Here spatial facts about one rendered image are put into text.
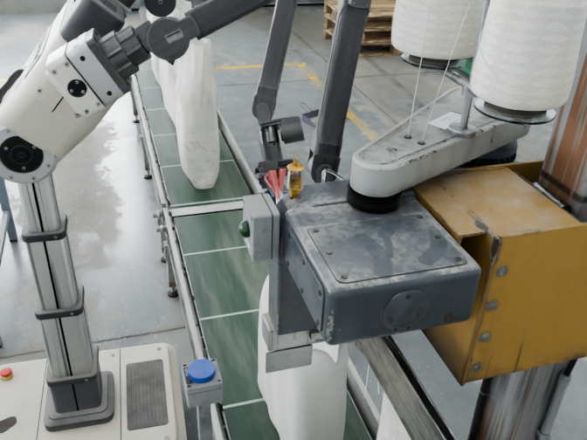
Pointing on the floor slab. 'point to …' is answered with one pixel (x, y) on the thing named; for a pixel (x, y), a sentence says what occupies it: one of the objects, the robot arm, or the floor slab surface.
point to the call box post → (204, 422)
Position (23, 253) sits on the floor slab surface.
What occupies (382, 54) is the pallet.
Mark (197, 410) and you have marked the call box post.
